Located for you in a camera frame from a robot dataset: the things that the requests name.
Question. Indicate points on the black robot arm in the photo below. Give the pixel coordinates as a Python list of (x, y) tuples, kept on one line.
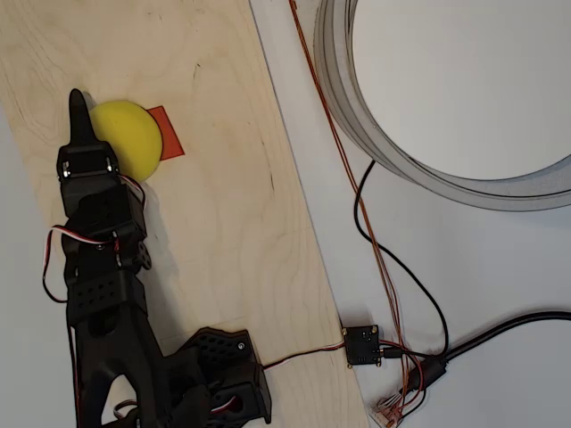
[(129, 307)]

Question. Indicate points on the large grey round rim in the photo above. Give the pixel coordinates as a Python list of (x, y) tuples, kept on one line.
[(339, 89)]

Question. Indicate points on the small black controller board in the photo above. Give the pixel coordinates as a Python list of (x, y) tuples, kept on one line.
[(362, 345)]

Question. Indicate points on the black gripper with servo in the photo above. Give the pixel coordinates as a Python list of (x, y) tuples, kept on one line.
[(86, 161)]

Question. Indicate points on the red paper square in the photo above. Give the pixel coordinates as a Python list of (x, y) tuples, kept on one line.
[(173, 140)]

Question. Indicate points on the light plywood board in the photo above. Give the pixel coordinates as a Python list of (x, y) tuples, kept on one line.
[(223, 200)]

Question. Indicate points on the yellow foam ball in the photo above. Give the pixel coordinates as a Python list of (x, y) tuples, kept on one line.
[(129, 138)]

